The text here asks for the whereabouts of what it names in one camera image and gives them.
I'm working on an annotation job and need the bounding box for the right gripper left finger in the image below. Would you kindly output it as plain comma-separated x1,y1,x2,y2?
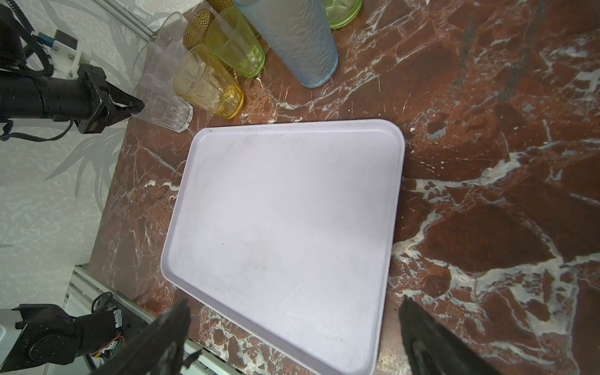
93,300,192,374

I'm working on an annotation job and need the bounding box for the clear faceted glass front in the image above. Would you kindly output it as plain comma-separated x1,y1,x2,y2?
133,74,193,133

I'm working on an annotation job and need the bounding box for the yellow short glass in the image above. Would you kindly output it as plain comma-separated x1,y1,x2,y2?
173,45,245,120

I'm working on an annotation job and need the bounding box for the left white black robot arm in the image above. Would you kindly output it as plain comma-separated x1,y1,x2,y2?
1,1,145,142

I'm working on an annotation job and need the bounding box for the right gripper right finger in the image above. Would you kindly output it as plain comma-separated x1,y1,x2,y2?
398,297,499,375

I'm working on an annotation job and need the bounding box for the lilac plastic tray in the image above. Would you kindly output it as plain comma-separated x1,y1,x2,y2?
161,119,406,374

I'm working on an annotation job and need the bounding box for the amber dotted glass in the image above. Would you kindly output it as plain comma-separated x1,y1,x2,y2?
206,0,234,14
182,9,215,50

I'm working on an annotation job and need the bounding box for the amber dotted glass rear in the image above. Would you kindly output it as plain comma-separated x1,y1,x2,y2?
206,0,234,14

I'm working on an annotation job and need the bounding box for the tall blue frosted glass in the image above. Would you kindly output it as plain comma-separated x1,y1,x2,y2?
234,0,338,88

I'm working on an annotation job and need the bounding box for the green short glass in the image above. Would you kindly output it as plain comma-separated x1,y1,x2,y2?
206,6,266,78

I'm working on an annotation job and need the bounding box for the amber dotted glass front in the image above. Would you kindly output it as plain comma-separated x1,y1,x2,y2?
182,9,215,50

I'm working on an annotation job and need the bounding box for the tall green glass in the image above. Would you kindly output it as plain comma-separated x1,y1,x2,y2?
322,0,363,30

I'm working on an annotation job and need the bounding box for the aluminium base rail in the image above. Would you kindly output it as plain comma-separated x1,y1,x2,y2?
63,264,240,374

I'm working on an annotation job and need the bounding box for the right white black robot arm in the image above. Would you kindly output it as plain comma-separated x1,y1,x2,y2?
1,298,498,374

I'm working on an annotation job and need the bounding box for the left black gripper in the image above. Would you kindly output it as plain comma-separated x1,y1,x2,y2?
76,64,145,134

